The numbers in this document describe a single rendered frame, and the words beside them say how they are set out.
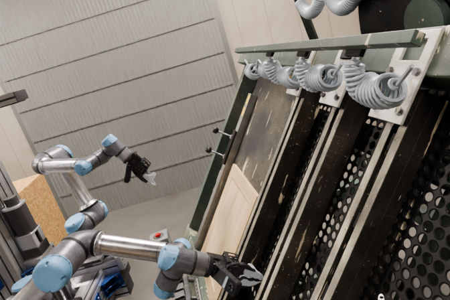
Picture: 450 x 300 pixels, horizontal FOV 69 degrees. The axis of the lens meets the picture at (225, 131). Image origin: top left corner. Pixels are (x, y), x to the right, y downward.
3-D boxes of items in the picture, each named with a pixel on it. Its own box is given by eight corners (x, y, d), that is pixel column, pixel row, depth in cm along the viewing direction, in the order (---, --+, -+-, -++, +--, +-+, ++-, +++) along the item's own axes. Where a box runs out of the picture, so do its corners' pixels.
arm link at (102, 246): (78, 242, 135) (193, 258, 127) (61, 260, 125) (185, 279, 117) (74, 218, 131) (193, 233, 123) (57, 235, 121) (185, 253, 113)
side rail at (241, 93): (203, 226, 222) (187, 223, 219) (260, 71, 206) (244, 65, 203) (204, 231, 216) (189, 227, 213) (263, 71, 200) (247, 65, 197)
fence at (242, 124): (199, 245, 196) (193, 244, 195) (254, 95, 183) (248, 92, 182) (201, 250, 191) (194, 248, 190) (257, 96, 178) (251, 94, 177)
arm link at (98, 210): (85, 232, 199) (34, 156, 190) (102, 217, 212) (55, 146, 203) (96, 228, 193) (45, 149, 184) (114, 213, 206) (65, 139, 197)
